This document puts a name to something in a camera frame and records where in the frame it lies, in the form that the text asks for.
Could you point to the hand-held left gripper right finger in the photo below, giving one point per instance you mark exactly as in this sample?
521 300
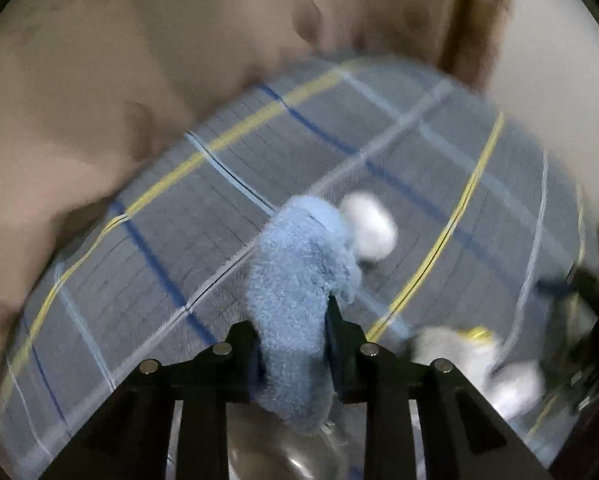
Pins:
339 360

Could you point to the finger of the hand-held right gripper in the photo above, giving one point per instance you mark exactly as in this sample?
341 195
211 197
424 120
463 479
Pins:
554 286

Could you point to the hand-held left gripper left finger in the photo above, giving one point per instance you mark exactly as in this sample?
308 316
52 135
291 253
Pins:
239 360

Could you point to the light blue fluffy sock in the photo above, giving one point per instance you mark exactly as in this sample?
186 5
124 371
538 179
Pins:
294 285

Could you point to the white and yellow sock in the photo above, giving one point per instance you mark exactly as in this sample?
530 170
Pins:
454 355

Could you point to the small white ball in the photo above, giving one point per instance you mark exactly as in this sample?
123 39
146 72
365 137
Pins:
369 225

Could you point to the stainless steel bowl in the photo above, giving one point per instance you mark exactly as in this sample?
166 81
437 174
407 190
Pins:
279 455

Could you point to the grey plaid bed sheet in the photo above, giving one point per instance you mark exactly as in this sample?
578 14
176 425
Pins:
379 135

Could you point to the beige leaf print curtain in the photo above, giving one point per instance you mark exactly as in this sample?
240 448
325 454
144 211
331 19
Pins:
129 60

